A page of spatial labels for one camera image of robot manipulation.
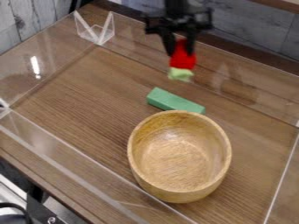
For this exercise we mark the wooden bowl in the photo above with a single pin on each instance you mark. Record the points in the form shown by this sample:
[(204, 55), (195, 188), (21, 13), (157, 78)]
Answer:
[(179, 155)]

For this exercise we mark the black metal bracket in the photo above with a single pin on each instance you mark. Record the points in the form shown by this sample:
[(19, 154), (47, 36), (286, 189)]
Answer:
[(40, 213)]

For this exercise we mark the clear acrylic tray wall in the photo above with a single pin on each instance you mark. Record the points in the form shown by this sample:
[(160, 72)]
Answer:
[(75, 98)]

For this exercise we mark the red plush strawberry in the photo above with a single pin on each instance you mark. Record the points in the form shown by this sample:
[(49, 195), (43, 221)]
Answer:
[(181, 63)]

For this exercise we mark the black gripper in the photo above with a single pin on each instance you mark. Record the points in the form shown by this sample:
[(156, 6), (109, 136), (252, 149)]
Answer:
[(177, 17)]

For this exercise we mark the green rectangular block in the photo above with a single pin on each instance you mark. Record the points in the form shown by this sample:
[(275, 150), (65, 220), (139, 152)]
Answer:
[(167, 101)]

